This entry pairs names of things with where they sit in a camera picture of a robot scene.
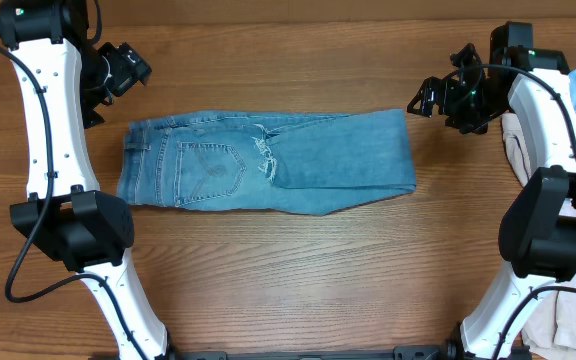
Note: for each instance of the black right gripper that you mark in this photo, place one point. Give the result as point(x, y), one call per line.
point(448, 89)

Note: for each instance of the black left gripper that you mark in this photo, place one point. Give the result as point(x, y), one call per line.
point(129, 67)

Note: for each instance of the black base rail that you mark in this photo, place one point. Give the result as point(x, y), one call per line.
point(313, 354)

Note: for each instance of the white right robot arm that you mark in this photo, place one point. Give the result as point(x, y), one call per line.
point(537, 235)

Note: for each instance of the light blue denim jeans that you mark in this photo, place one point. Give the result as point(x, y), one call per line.
point(300, 163)

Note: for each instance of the beige folded trousers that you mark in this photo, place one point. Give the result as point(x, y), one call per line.
point(550, 332)

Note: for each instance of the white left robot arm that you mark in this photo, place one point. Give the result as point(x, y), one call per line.
point(64, 74)

